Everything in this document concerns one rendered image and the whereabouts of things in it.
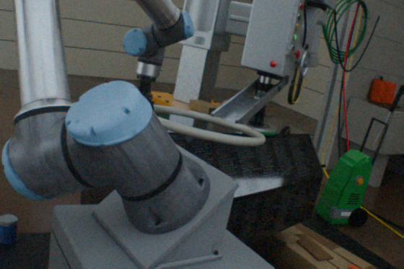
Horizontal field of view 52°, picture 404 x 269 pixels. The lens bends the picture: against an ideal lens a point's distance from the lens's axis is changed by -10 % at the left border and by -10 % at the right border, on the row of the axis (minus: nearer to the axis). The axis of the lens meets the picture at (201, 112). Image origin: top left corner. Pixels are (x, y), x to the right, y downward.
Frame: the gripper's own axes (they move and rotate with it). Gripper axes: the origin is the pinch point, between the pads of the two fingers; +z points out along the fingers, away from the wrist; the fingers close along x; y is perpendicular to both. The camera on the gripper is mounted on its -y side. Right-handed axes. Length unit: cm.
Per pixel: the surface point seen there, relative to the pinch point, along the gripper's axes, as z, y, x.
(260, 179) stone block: 18, -29, 59
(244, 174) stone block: 17, -27, 50
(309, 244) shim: 61, -61, 107
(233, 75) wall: 12, -792, 154
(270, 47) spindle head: -41, -44, 52
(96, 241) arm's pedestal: 9, 81, -2
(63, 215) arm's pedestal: 9, 72, -11
